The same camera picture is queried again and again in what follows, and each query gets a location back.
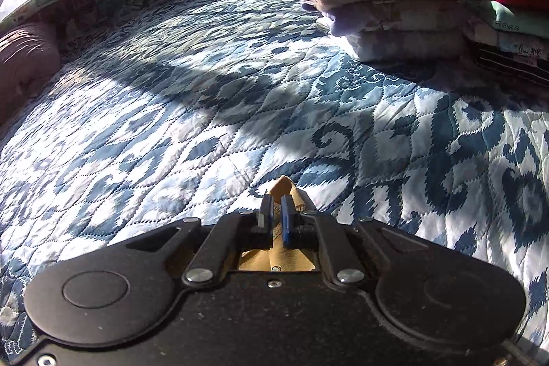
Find purple pink pillow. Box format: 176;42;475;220
1;23;61;125

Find mint green folded garment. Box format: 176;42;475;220
466;0;549;38

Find lavender folded garment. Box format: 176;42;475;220
302;0;466;37

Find grey folded bottom garment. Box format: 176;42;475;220
341;30;464;63

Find blue white quilted bedspread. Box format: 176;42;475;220
1;0;548;362

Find yellow car print shirt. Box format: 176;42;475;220
238;176;316;272

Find floral print folded garment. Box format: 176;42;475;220
464;19;548;60

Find black striped folded garment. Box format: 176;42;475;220
466;41;548;86

